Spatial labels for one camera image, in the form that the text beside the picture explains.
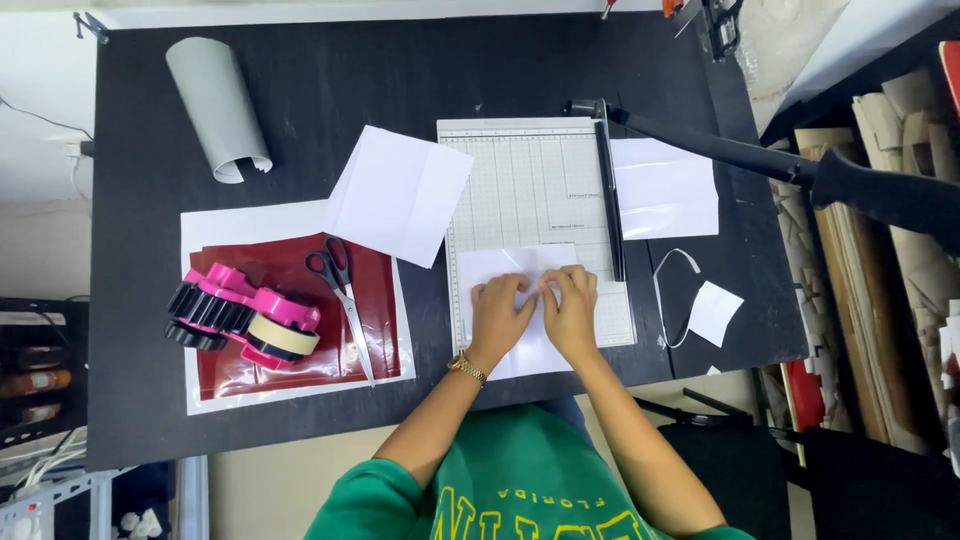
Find small white paper offcut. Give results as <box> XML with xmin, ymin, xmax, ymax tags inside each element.
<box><xmin>686</xmin><ymin>280</ymin><xmax>745</xmax><ymax>348</ymax></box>

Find white wall socket with cable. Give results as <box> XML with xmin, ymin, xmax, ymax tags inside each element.
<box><xmin>0</xmin><ymin>96</ymin><xmax>96</xmax><ymax>200</ymax></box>

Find gold wristwatch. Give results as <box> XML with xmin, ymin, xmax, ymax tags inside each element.
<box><xmin>447</xmin><ymin>353</ymin><xmax>489</xmax><ymax>387</ymax></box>

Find grey rolled sheet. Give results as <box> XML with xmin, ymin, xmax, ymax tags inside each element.
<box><xmin>165</xmin><ymin>36</ymin><xmax>274</xmax><ymax>185</ymax></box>

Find black table clamp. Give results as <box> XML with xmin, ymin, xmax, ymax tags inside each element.
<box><xmin>72</xmin><ymin>11</ymin><xmax>111</xmax><ymax>46</ymax></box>

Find person's left hand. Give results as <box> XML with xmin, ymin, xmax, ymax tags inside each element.
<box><xmin>469</xmin><ymin>273</ymin><xmax>540</xmax><ymax>362</ymax></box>

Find white backing sheet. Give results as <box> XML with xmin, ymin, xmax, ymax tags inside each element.
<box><xmin>180</xmin><ymin>198</ymin><xmax>417</xmax><ymax>417</ymax></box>

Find large creased white paper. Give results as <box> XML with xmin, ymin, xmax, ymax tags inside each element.
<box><xmin>321</xmin><ymin>124</ymin><xmax>476</xmax><ymax>270</ymax></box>

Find person's right hand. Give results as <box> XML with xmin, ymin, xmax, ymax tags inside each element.
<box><xmin>537</xmin><ymin>264</ymin><xmax>600</xmax><ymax>366</ymax></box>

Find black shelf with bottles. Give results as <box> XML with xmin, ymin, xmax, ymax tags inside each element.
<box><xmin>0</xmin><ymin>297</ymin><xmax>90</xmax><ymax>451</ymax></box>

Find black handled scissors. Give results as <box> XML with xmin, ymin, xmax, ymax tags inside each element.
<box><xmin>303</xmin><ymin>236</ymin><xmax>376</xmax><ymax>388</ymax></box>

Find dark red glossy sheet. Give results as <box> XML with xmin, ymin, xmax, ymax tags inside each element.
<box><xmin>188</xmin><ymin>231</ymin><xmax>402</xmax><ymax>402</ymax></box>

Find shelf of cardboard pieces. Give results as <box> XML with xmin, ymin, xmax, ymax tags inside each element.
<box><xmin>757</xmin><ymin>41</ymin><xmax>960</xmax><ymax>481</ymax></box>

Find white power strip with cables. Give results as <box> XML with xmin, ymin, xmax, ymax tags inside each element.
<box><xmin>0</xmin><ymin>427</ymin><xmax>177</xmax><ymax>540</ymax></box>

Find small white paper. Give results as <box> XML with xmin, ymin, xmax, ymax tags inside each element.
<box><xmin>454</xmin><ymin>243</ymin><xmax>580</xmax><ymax>382</ymax></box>

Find black clamp tool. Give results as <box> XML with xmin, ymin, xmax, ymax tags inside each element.
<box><xmin>671</xmin><ymin>0</ymin><xmax>745</xmax><ymax>63</ymax></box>

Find green printed shirt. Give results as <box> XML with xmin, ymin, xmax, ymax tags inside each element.
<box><xmin>303</xmin><ymin>402</ymin><xmax>755</xmax><ymax>540</ymax></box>

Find white paper strip loop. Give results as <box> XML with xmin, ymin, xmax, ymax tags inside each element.
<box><xmin>652</xmin><ymin>248</ymin><xmax>702</xmax><ymax>350</ymax></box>

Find black chair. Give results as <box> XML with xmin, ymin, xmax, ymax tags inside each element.
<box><xmin>633</xmin><ymin>387</ymin><xmax>960</xmax><ymax>540</ymax></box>

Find glossy white paper sheet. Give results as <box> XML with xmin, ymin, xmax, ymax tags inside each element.
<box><xmin>609</xmin><ymin>138</ymin><xmax>720</xmax><ymax>241</ymax></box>

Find white paper cutter board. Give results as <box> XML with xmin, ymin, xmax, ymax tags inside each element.
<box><xmin>436</xmin><ymin>116</ymin><xmax>638</xmax><ymax>357</ymax></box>

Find pink tape dispenser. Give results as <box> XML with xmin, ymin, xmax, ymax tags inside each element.
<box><xmin>164</xmin><ymin>261</ymin><xmax>322</xmax><ymax>372</ymax></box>

